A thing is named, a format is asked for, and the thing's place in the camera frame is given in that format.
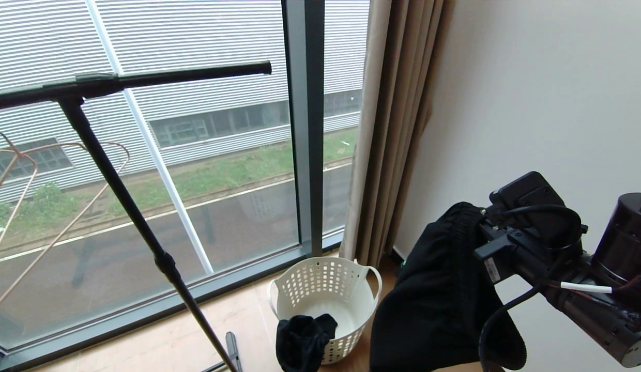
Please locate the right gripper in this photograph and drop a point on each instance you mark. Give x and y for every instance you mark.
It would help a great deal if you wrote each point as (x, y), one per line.
(599, 320)

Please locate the black shorts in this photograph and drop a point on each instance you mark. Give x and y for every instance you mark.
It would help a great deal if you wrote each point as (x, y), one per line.
(434, 299)

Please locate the window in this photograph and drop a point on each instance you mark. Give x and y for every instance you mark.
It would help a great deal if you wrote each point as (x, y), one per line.
(222, 155)

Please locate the pink clothes hanger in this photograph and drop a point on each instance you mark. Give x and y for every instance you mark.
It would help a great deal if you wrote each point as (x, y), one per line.
(51, 247)
(35, 165)

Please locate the black garment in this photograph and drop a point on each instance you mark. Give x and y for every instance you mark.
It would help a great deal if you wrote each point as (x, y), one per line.
(302, 343)

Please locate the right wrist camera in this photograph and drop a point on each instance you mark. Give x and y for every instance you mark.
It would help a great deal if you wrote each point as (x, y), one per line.
(527, 194)

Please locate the beige curtain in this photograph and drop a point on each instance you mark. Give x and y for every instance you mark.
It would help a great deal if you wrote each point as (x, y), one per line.
(398, 129)

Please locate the black clothes rack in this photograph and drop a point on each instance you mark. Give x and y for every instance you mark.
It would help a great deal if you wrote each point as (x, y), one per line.
(196, 74)

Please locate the white laundry basket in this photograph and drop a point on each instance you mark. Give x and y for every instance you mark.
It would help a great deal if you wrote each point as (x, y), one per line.
(320, 279)

